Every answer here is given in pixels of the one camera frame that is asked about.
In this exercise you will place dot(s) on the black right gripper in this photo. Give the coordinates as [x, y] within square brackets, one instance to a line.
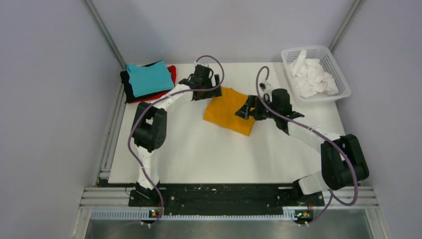
[253, 101]

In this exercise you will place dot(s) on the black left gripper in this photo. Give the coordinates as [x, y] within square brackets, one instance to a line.
[210, 94]

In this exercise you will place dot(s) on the orange t shirt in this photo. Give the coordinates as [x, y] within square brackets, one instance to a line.
[221, 111]

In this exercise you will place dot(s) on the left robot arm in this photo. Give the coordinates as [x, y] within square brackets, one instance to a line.
[149, 128]

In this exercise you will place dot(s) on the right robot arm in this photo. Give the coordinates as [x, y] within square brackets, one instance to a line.
[342, 161]

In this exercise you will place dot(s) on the red folded t shirt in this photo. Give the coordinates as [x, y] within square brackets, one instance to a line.
[150, 82]

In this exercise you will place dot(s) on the teal folded t shirt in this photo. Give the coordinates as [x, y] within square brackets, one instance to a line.
[144, 81]

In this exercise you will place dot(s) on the white crumpled t shirt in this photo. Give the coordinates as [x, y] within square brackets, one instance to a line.
[310, 78]

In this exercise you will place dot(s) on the white plastic laundry basket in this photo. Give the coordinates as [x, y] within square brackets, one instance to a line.
[328, 63]

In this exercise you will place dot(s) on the black folded t shirt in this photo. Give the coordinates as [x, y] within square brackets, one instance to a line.
[125, 77]

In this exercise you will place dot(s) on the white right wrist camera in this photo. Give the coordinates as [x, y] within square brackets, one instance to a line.
[265, 87]

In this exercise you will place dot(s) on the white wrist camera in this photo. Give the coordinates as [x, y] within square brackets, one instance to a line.
[201, 64]
[265, 87]

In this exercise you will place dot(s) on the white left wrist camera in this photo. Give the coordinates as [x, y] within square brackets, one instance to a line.
[201, 64]

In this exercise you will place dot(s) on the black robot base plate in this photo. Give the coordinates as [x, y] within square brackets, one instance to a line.
[228, 199]

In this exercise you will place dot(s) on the white slotted cable duct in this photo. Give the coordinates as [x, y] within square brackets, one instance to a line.
[147, 215]

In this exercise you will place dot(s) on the left aluminium frame post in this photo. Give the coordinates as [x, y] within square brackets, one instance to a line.
[104, 32]

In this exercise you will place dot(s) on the aluminium frame post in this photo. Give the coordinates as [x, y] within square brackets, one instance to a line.
[104, 32]
[346, 23]

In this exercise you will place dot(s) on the aluminium table side rail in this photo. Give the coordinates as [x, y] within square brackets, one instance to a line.
[99, 193]

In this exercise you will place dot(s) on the right aluminium frame post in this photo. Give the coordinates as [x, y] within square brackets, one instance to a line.
[346, 23]

